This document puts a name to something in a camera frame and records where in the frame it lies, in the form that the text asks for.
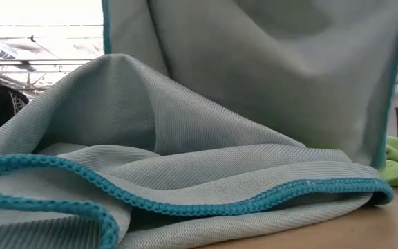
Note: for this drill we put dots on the light blue microfiber towel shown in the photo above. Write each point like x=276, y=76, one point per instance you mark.
x=185, y=173
x=254, y=86

